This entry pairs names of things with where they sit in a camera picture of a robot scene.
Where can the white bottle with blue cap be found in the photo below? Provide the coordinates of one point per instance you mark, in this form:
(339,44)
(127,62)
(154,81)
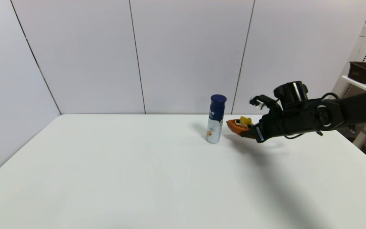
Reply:
(215,127)

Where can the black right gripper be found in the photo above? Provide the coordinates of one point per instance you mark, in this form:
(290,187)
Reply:
(275,122)

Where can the triangle waffle bread with fruit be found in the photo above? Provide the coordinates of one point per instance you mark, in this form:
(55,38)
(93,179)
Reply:
(236,125)

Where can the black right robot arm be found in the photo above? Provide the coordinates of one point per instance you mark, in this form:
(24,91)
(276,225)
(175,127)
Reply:
(351,109)

